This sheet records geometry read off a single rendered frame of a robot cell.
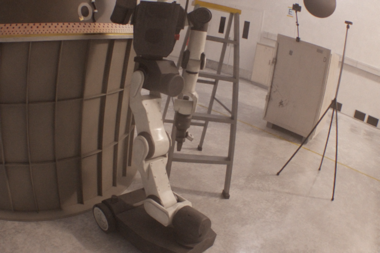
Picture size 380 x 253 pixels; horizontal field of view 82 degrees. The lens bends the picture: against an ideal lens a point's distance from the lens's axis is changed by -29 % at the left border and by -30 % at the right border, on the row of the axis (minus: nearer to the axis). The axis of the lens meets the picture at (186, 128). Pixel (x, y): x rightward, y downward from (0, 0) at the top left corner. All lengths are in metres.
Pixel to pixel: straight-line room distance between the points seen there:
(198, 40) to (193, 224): 0.94
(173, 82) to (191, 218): 0.68
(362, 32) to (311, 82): 4.36
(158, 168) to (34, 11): 1.18
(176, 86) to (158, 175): 0.49
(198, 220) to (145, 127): 0.56
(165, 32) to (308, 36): 7.20
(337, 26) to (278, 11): 1.99
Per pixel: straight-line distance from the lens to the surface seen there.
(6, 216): 1.95
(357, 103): 8.12
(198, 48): 1.52
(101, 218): 1.81
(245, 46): 9.03
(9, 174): 1.82
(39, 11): 1.62
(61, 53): 1.58
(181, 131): 1.70
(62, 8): 1.65
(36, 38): 1.50
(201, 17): 1.47
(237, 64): 2.29
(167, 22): 1.37
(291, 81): 4.28
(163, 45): 1.41
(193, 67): 1.55
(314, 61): 4.18
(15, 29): 1.56
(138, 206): 1.82
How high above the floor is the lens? 1.24
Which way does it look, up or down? 20 degrees down
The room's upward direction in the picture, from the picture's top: 10 degrees clockwise
